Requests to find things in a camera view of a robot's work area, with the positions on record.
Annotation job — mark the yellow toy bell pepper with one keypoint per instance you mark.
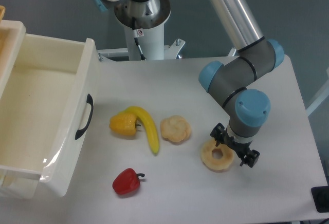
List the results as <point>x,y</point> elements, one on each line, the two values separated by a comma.
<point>124,124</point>

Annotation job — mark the white frame bar right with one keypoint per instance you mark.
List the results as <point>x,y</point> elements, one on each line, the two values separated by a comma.
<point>317,99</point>

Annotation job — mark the twisted beige pastry bun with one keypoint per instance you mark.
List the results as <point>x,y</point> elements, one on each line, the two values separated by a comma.
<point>175,129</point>

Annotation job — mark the red toy bell pepper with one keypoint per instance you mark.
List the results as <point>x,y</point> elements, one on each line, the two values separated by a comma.
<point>127,181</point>

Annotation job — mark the beige ring donut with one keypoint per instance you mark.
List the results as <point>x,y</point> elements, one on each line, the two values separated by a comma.
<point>216,158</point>

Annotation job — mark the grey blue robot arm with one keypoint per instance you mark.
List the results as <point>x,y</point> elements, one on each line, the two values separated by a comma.
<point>248,109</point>

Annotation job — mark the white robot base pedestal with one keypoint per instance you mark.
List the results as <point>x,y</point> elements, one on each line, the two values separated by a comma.
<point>149,34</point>

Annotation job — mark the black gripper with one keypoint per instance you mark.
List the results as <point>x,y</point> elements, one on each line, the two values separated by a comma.
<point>221,136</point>

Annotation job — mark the white open plastic drawer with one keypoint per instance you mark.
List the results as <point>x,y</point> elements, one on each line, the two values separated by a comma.
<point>42,107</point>

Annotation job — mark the yellow toy banana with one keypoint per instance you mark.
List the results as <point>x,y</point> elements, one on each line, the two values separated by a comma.
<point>149,126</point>

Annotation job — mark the white drawer cabinet frame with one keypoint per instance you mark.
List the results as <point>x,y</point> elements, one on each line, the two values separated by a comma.
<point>15,182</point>

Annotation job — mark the black device at table edge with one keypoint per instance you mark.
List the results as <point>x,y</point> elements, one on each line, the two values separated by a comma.
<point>320,197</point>

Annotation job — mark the yellow basket corner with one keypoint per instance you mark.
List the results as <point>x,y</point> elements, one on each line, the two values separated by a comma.
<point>2,12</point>

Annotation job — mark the black drawer handle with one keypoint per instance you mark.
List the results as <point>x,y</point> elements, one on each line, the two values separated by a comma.
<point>86,117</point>

